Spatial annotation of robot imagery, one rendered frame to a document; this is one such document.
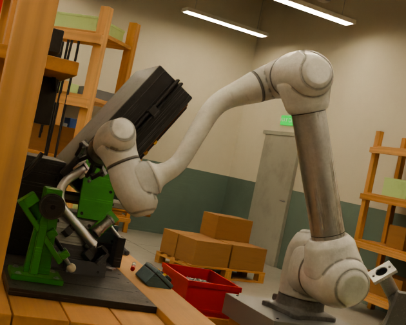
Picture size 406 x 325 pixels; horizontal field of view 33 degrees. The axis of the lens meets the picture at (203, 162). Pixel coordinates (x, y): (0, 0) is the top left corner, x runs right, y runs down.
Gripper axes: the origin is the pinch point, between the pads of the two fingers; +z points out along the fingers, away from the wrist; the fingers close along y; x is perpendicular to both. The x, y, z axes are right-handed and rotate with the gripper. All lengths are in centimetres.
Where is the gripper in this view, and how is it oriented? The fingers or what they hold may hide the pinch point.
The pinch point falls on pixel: (82, 169)
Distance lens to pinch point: 234.5
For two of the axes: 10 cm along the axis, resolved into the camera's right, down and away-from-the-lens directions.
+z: -4.3, 2.8, 8.6
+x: -7.0, 5.0, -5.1
